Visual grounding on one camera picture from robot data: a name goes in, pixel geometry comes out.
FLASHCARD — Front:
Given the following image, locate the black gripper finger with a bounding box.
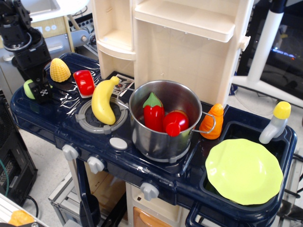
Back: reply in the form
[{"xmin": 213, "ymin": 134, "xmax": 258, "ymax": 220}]
[{"xmin": 29, "ymin": 69, "xmax": 52, "ymax": 103}]

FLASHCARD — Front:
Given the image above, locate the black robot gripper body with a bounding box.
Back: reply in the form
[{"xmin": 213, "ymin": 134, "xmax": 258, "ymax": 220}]
[{"xmin": 13, "ymin": 30, "xmax": 51, "ymax": 82}]

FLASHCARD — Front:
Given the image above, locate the green toy pear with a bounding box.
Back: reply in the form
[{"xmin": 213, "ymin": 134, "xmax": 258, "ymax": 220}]
[{"xmin": 23, "ymin": 79, "xmax": 52, "ymax": 102}]

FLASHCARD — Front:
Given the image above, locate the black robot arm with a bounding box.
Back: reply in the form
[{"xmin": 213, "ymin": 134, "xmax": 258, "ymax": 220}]
[{"xmin": 0, "ymin": 0, "xmax": 52, "ymax": 103}]

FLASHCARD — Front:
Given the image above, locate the light green plate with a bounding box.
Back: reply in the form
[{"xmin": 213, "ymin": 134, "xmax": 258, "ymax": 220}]
[{"xmin": 205, "ymin": 139, "xmax": 284, "ymax": 205}]

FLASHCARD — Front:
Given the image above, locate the yellow toy corn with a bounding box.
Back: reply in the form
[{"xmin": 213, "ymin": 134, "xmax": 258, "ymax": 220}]
[{"xmin": 50, "ymin": 58, "xmax": 71, "ymax": 82}]

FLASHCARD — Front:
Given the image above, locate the yellow toy banana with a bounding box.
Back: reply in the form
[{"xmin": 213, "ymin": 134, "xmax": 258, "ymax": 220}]
[{"xmin": 91, "ymin": 76, "xmax": 120, "ymax": 125}]

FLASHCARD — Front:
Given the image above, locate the grey left stove knob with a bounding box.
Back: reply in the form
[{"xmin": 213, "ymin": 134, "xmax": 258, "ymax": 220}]
[{"xmin": 62, "ymin": 144, "xmax": 79, "ymax": 161}]

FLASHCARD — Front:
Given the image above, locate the grey stove knob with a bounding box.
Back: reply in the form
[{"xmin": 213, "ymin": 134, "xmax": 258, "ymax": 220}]
[
  {"xmin": 140, "ymin": 182, "xmax": 159, "ymax": 201},
  {"xmin": 87, "ymin": 157, "xmax": 105, "ymax": 174},
  {"xmin": 62, "ymin": 144, "xmax": 79, "ymax": 161}
]

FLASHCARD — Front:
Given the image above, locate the black computer case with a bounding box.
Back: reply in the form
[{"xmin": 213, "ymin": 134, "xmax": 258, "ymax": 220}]
[{"xmin": 0, "ymin": 97, "xmax": 37, "ymax": 206}]

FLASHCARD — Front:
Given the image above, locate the grey middle stove knob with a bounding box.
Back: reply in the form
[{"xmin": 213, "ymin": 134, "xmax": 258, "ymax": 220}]
[{"xmin": 87, "ymin": 157, "xmax": 105, "ymax": 174}]

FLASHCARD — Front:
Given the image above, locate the grey oval button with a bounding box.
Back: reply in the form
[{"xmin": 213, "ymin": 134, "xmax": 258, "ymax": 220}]
[{"xmin": 109, "ymin": 137, "xmax": 128, "ymax": 150}]

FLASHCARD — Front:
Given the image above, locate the red toy chili pepper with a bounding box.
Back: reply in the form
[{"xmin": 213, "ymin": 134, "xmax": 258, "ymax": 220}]
[{"xmin": 143, "ymin": 92, "xmax": 165, "ymax": 132}]

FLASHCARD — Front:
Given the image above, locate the stainless steel pot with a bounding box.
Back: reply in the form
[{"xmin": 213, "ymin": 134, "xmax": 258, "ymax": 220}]
[{"xmin": 126, "ymin": 80, "xmax": 216, "ymax": 162}]

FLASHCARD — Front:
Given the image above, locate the red toy tomato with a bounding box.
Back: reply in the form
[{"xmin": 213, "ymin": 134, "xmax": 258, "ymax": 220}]
[{"xmin": 163, "ymin": 110, "xmax": 189, "ymax": 137}]

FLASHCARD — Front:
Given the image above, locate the grey right stove knob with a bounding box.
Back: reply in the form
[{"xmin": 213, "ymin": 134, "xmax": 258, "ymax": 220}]
[{"xmin": 140, "ymin": 182, "xmax": 159, "ymax": 201}]

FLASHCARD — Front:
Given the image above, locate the cream toy kitchen cabinet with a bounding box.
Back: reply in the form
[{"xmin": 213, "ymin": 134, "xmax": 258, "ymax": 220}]
[{"xmin": 91, "ymin": 0, "xmax": 253, "ymax": 105}]

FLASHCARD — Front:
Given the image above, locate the orange toy carrot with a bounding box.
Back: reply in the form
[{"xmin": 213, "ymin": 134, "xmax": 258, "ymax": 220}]
[{"xmin": 199, "ymin": 103, "xmax": 224, "ymax": 140}]

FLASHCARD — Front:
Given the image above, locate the white metal stand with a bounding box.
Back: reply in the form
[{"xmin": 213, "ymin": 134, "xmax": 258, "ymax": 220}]
[{"xmin": 232, "ymin": 0, "xmax": 303, "ymax": 108}]

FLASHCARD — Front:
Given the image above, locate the navy toy kitchen counter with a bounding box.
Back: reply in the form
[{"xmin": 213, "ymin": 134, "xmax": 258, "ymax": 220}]
[{"xmin": 9, "ymin": 52, "xmax": 298, "ymax": 227}]

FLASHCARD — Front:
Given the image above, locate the grey stove burner ring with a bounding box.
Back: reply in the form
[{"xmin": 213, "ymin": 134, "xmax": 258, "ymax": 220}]
[{"xmin": 75, "ymin": 99, "xmax": 129, "ymax": 135}]

